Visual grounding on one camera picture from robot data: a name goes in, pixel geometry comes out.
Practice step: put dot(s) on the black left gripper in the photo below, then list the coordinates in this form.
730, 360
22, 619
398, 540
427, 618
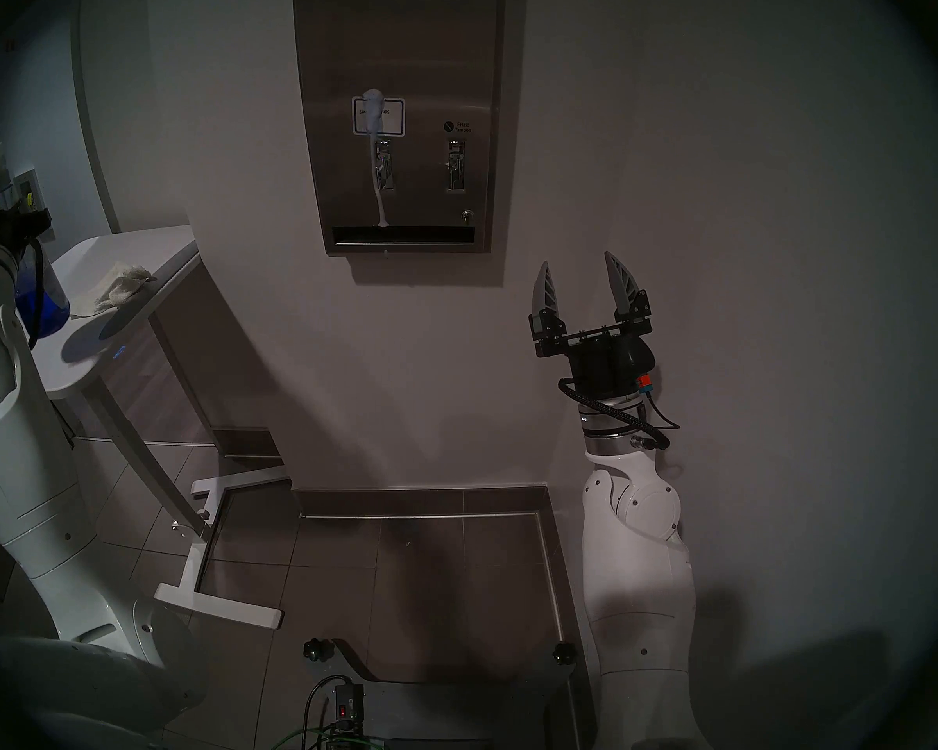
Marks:
0, 226

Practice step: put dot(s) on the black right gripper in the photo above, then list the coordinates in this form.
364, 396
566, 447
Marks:
602, 358

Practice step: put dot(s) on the clear spray cleaner bottle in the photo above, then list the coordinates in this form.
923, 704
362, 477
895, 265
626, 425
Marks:
47, 303

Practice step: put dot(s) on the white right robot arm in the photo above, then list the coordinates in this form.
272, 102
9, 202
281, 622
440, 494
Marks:
637, 584

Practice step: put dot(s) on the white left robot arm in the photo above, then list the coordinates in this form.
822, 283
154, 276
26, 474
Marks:
23, 475

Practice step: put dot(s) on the white table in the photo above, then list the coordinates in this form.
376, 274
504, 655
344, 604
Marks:
125, 248

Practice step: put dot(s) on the crumpled white cloth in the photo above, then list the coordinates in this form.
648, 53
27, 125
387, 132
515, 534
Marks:
113, 291

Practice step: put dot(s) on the chrome dispenser lever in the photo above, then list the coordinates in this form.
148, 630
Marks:
387, 170
456, 166

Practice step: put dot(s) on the white blue-bordered label sticker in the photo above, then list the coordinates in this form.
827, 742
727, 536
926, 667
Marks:
395, 119

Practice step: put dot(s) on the white foam streak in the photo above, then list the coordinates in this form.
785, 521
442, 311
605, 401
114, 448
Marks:
373, 112

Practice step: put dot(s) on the black base knob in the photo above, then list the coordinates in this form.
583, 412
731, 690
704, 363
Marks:
566, 653
316, 650

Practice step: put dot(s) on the black box with red light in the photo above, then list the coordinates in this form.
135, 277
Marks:
349, 708

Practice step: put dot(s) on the fire extinguisher wall cabinet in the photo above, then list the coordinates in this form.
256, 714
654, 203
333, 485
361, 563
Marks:
27, 192

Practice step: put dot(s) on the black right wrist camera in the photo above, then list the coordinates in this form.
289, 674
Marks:
637, 358

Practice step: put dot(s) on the grey door frame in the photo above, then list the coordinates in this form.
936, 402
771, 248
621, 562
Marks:
94, 131

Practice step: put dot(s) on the stainless steel wall dispenser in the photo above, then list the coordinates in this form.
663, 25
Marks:
438, 53

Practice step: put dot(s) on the grey robot base frame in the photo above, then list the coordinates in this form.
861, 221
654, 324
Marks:
453, 709

